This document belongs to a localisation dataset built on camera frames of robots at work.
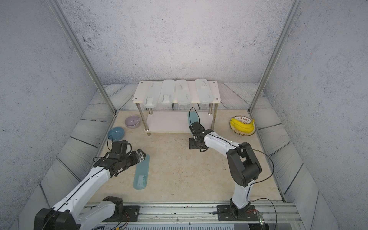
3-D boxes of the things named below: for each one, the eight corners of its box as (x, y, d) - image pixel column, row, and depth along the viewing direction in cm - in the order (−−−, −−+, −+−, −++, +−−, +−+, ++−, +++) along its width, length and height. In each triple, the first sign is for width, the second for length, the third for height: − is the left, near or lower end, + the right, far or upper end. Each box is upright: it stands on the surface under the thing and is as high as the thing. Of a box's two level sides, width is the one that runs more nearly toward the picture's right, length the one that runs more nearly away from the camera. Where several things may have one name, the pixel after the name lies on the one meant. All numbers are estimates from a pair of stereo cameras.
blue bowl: (107, 141, 105) (105, 138, 102) (112, 129, 112) (110, 126, 109) (121, 141, 105) (119, 138, 102) (125, 129, 112) (123, 126, 109)
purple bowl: (125, 130, 110) (123, 124, 106) (129, 120, 117) (126, 115, 112) (138, 130, 110) (136, 124, 106) (141, 120, 117) (139, 115, 112)
